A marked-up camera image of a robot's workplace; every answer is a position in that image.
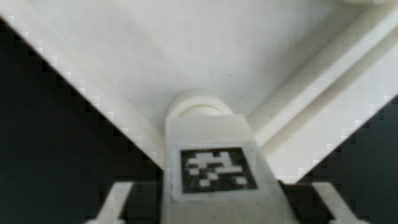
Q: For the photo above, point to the white square tabletop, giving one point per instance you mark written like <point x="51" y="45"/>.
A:
<point x="294" y="57"/>

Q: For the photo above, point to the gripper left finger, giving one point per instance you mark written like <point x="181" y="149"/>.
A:
<point x="108" y="214"/>

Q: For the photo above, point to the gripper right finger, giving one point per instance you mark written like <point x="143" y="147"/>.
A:
<point x="335" y="204"/>

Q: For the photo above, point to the white table leg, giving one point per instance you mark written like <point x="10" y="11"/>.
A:
<point x="220" y="189"/>

